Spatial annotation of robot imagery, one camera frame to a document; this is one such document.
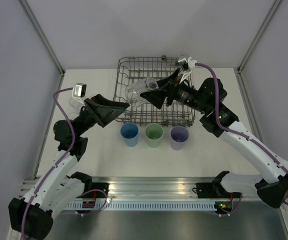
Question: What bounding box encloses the right aluminium frame post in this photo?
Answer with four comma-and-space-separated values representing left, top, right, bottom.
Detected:
236, 0, 285, 73

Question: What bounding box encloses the white slotted cable duct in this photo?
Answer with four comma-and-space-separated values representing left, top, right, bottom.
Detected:
64, 200, 216, 212

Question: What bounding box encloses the blue plastic cup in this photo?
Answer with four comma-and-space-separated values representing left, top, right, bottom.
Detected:
120, 122, 139, 147

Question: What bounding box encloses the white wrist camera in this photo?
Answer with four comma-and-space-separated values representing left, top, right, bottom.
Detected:
72, 83, 87, 104
177, 55, 197, 83

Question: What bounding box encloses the purple cable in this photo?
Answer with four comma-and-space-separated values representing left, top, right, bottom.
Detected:
21, 86, 110, 240
195, 62, 288, 217

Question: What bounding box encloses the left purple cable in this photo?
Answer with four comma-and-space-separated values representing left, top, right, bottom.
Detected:
21, 86, 110, 240

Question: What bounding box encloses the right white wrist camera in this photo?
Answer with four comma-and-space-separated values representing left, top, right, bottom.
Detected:
177, 55, 197, 83

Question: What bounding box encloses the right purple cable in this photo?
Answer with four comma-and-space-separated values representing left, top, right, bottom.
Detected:
195, 62, 288, 217

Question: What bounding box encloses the green plastic cup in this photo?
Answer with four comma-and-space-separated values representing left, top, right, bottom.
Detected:
145, 123, 164, 148

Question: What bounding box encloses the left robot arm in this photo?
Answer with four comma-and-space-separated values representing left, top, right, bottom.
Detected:
8, 94, 130, 240

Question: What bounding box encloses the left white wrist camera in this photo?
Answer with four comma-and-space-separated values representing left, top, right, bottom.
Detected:
72, 83, 87, 104

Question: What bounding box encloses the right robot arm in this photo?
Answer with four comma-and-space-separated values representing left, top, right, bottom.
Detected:
140, 69, 288, 209

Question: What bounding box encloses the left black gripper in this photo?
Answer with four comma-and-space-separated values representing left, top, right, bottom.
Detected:
75, 93, 130, 137

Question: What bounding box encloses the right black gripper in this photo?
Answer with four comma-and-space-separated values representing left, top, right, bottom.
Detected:
141, 67, 210, 114

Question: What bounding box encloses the aluminium frame post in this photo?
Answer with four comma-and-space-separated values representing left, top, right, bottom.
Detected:
18, 0, 66, 76
236, 0, 285, 73

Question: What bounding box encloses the grey wire dish rack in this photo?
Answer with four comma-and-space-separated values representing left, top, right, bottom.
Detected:
113, 55, 196, 127

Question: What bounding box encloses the purple plastic cup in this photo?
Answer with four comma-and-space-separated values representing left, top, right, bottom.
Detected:
170, 126, 189, 151

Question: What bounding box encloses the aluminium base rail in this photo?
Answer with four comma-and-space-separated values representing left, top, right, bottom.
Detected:
92, 176, 213, 201

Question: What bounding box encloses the left aluminium frame post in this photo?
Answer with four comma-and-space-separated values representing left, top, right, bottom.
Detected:
18, 0, 66, 76

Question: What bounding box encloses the clear glass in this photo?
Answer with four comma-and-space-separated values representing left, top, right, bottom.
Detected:
125, 77, 159, 108
69, 97, 84, 113

